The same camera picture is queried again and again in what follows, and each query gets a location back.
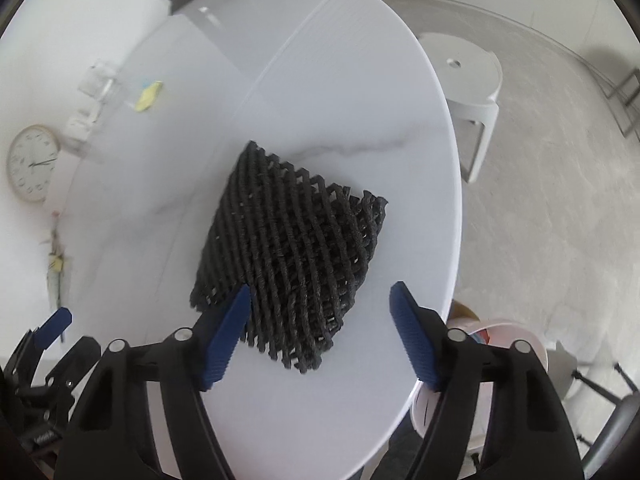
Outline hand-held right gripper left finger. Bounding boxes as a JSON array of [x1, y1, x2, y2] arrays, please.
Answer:
[[52, 284, 253, 480]]

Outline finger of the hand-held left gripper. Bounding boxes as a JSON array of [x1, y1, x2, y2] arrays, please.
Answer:
[[47, 337, 101, 411], [7, 307, 73, 391]]

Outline clear plastic container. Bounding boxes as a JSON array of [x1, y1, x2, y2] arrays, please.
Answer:
[[77, 60, 123, 108]]

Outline yellow paper scrap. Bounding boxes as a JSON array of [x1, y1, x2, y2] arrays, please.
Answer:
[[136, 80, 164, 112]]

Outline black tripod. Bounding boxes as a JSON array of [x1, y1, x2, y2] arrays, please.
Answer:
[[570, 362, 640, 397]]

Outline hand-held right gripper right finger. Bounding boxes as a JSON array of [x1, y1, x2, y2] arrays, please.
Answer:
[[389, 281, 586, 480]]

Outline white plastic stool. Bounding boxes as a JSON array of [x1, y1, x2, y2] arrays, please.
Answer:
[[417, 32, 502, 184]]

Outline black foam mesh sheet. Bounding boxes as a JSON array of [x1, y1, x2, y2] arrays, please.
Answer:
[[189, 140, 390, 375]]

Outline gold table base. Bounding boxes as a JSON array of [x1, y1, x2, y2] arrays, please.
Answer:
[[447, 300, 481, 322]]

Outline round wall clock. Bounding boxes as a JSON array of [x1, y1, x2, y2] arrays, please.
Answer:
[[6, 125, 61, 204]]

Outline white plastic waste bin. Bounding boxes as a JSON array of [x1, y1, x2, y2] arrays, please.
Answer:
[[410, 317, 548, 453]]

